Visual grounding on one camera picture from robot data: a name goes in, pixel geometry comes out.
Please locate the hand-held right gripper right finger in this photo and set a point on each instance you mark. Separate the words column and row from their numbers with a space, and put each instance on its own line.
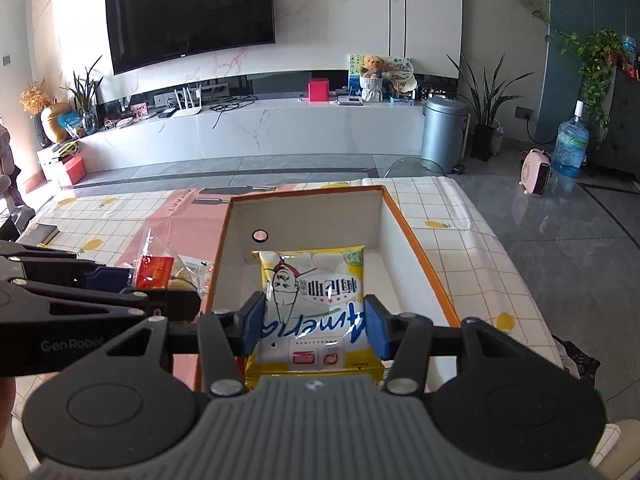
column 380, row 327

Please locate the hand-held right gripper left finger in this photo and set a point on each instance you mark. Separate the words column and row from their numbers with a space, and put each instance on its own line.
column 250, row 325

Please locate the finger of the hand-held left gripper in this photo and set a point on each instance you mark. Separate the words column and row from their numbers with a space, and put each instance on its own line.
column 165, row 304
column 112, row 277

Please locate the clear pastry red label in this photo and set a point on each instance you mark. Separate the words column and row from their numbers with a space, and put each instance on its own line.
column 157, row 271

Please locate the white and yellow snack packet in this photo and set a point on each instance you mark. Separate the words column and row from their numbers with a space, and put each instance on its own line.
column 310, row 280

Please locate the orange cardboard box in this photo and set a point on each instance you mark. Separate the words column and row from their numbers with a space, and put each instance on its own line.
column 320, row 220

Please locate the person's left forearm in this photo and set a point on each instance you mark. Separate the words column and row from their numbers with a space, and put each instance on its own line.
column 4, row 405

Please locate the grey flat box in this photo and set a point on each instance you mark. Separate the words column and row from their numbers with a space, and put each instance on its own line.
column 44, row 234

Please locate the red gift box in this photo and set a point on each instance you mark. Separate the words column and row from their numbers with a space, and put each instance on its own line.
column 72, row 170

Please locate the grey chair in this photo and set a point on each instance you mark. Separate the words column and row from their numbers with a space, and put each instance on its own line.
column 12, row 185

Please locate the blue packet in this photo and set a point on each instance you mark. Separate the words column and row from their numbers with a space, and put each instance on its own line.
column 71, row 121

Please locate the clear plastic chair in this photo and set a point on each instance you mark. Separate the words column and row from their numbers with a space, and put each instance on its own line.
column 415, row 167

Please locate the yellow gourd vase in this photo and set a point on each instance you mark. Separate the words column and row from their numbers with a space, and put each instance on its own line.
column 54, row 122

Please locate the green plant in glass vase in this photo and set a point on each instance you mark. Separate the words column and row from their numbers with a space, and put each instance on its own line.
column 87, row 100

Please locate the white router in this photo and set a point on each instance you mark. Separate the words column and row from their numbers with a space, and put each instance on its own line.
column 187, row 109

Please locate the dried orange flowers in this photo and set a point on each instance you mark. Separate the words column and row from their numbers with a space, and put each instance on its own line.
column 34, row 97

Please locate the white marble TV stand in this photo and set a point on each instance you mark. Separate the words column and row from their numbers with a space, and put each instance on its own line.
column 275, row 130

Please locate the black bag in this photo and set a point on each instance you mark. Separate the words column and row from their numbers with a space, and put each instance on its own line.
column 577, row 365

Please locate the silver trash can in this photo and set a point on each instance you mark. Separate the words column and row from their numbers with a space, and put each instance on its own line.
column 444, row 135

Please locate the potted snake plant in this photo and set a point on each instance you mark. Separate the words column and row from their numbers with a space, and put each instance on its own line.
column 484, row 140

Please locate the pink heater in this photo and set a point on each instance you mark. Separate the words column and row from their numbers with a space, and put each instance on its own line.
column 534, row 172

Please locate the flat grey device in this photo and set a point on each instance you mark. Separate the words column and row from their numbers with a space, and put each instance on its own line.
column 350, row 100

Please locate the small red box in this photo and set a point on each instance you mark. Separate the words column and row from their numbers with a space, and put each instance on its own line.
column 318, row 91

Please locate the teddy bear bouquet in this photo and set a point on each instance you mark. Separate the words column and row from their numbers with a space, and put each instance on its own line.
column 371, row 80

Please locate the green picture card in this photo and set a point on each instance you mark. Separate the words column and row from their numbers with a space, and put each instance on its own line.
column 353, row 72

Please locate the round paper fan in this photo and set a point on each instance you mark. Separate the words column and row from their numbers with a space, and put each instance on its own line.
column 401, row 71

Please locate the blue water bottle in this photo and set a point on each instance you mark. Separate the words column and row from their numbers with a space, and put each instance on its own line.
column 569, row 147

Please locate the beige sofa cushion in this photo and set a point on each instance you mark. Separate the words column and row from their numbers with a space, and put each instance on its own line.
column 622, row 450

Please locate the black curved television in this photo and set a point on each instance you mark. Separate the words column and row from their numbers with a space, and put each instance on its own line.
column 190, row 10

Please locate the dark grey cabinet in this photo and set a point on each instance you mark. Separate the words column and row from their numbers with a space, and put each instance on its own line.
column 622, row 125

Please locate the trailing vine plant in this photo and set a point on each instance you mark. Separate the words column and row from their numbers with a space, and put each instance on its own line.
column 597, row 65

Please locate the group of bottles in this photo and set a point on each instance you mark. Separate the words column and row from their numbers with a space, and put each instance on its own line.
column 631, row 57

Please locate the pink photo frame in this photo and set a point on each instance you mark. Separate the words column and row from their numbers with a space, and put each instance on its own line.
column 139, row 110

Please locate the wall socket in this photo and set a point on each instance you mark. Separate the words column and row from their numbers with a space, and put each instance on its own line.
column 523, row 112

